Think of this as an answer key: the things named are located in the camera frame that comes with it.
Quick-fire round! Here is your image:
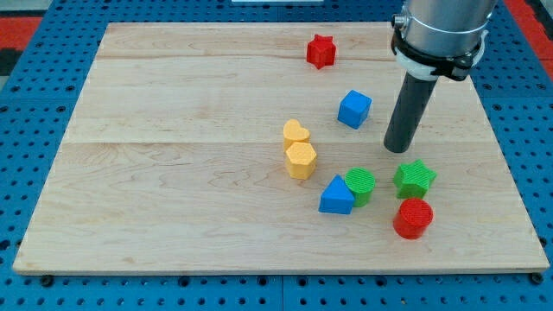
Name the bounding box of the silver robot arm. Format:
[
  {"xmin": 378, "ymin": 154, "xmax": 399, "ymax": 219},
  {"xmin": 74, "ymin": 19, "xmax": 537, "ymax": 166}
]
[{"xmin": 391, "ymin": 0, "xmax": 497, "ymax": 81}]

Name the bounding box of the blue cube block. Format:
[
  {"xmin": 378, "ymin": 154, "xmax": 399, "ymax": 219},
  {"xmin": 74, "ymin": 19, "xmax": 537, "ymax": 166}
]
[{"xmin": 337, "ymin": 90, "xmax": 372, "ymax": 130}]

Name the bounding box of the yellow hexagon block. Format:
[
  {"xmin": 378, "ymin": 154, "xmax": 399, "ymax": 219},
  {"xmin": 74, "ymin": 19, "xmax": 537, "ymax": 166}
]
[{"xmin": 285, "ymin": 142, "xmax": 317, "ymax": 180}]

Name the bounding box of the yellow heart block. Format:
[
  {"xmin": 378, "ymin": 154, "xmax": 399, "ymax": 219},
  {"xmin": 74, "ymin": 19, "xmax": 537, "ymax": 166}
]
[{"xmin": 283, "ymin": 119, "xmax": 310, "ymax": 151}]

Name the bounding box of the blue triangle block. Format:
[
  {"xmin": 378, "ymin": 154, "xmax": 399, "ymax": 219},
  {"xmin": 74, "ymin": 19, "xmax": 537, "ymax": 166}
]
[{"xmin": 318, "ymin": 175, "xmax": 354, "ymax": 214}]

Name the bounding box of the light wooden board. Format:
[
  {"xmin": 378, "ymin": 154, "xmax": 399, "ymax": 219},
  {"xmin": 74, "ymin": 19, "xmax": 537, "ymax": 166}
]
[{"xmin": 13, "ymin": 22, "xmax": 550, "ymax": 276}]

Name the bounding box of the green cylinder block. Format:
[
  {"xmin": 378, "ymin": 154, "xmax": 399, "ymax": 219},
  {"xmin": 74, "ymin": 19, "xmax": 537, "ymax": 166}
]
[{"xmin": 345, "ymin": 167, "xmax": 376, "ymax": 207}]

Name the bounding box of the red star block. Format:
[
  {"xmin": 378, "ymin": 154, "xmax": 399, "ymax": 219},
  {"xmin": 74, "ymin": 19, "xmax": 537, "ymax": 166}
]
[{"xmin": 306, "ymin": 34, "xmax": 336, "ymax": 69}]

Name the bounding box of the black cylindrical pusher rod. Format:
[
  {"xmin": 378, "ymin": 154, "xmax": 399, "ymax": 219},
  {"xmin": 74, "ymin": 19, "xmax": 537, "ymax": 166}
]
[{"xmin": 384, "ymin": 73, "xmax": 437, "ymax": 153}]

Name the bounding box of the green star block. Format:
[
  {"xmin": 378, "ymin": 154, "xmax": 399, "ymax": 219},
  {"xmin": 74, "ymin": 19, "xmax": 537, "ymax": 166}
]
[{"xmin": 393, "ymin": 159, "xmax": 437, "ymax": 199}]

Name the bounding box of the red cylinder block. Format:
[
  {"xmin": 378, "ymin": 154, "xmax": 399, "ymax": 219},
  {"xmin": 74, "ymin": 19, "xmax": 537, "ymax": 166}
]
[{"xmin": 392, "ymin": 198, "xmax": 434, "ymax": 239}]

